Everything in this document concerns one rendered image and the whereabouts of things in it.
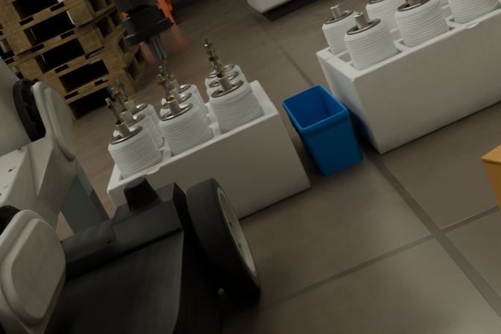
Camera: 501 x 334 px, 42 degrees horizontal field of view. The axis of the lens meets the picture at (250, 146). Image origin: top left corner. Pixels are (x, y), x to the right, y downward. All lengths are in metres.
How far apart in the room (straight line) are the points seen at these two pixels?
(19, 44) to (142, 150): 2.38
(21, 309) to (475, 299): 0.55
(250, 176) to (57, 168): 0.45
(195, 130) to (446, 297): 0.67
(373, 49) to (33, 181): 0.73
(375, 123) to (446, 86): 0.17
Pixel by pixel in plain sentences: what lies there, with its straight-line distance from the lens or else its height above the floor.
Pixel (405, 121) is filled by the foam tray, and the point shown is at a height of 0.05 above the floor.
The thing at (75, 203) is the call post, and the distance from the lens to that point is 1.49.
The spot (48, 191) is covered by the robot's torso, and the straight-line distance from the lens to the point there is 1.05.
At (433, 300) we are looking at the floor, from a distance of 0.93.
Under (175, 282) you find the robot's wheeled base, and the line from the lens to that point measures 0.87.
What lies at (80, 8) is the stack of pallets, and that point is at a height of 0.53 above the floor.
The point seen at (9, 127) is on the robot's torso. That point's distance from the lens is 1.11.
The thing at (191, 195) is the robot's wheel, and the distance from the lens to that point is 1.05.
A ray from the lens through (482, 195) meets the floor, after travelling 1.13.
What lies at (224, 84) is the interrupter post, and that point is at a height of 0.27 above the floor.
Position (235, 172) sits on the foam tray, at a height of 0.10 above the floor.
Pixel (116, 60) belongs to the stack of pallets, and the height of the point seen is 0.20.
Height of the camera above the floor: 0.53
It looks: 17 degrees down
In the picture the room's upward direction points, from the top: 25 degrees counter-clockwise
